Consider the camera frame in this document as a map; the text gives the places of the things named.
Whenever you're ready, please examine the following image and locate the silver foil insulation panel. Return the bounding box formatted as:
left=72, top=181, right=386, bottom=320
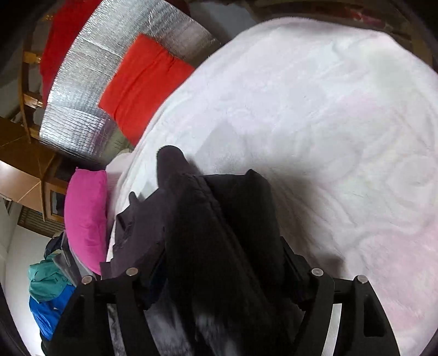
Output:
left=39, top=0, right=220, bottom=162

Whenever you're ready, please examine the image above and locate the dark quilted zip jacket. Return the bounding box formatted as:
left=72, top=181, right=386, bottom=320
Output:
left=99, top=145, right=320, bottom=356

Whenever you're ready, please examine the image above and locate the grey garment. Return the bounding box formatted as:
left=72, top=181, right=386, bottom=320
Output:
left=44, top=231, right=86, bottom=288

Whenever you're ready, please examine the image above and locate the curved wooden column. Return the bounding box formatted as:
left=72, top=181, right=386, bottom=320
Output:
left=0, top=116, right=71, bottom=225

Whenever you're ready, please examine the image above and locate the wooden stair railing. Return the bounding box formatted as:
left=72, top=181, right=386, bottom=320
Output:
left=19, top=32, right=50, bottom=144

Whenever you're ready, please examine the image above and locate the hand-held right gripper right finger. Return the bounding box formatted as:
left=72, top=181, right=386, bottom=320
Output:
left=280, top=236, right=402, bottom=356

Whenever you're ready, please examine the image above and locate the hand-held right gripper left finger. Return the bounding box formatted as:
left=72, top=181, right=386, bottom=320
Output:
left=47, top=240, right=169, bottom=356

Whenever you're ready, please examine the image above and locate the pink pillow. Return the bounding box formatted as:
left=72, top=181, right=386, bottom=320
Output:
left=64, top=168, right=109, bottom=275

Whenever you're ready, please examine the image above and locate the teal garment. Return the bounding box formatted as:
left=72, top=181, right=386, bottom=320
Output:
left=28, top=252, right=73, bottom=302

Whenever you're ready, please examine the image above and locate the white fleece blanket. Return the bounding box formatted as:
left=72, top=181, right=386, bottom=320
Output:
left=105, top=16, right=438, bottom=356

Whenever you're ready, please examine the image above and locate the blue jacket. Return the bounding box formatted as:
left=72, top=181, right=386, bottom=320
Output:
left=29, top=284, right=76, bottom=343

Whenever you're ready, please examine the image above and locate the red-orange pillow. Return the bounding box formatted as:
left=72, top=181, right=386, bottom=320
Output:
left=98, top=33, right=196, bottom=146

